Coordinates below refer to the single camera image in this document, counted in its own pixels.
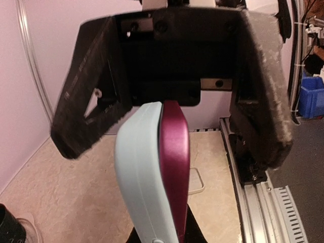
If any aluminium front rail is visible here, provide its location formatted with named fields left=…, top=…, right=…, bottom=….
left=220, top=118, right=308, bottom=242

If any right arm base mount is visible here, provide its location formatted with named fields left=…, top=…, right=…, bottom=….
left=229, top=134, right=267, bottom=186

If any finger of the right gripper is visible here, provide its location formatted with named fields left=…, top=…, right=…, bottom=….
left=51, top=17, right=132, bottom=159
left=230, top=11, right=293, bottom=170

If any clear round plate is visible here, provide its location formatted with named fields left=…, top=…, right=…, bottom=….
left=18, top=218, right=44, bottom=243

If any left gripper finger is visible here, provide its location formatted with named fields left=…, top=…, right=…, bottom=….
left=126, top=205, right=207, bottom=243

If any dark green mug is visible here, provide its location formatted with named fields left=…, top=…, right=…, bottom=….
left=0, top=204, right=26, bottom=243

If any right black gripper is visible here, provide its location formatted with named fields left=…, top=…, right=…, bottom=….
left=111, top=7, right=245, bottom=106

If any blue storage bin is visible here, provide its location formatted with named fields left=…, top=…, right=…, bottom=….
left=299, top=76, right=323, bottom=118

